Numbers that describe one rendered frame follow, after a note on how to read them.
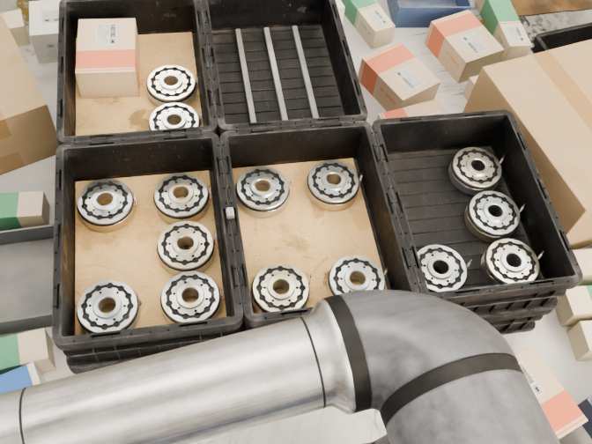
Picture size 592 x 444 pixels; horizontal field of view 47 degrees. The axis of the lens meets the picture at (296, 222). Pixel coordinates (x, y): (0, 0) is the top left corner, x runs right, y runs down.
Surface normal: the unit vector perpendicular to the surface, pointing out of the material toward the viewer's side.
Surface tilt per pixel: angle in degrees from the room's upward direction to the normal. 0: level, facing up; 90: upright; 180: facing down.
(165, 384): 4
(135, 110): 0
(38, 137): 90
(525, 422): 18
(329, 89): 0
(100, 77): 90
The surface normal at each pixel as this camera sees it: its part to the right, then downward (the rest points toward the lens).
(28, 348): 0.08, -0.53
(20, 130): 0.50, 0.76
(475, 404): -0.12, -0.57
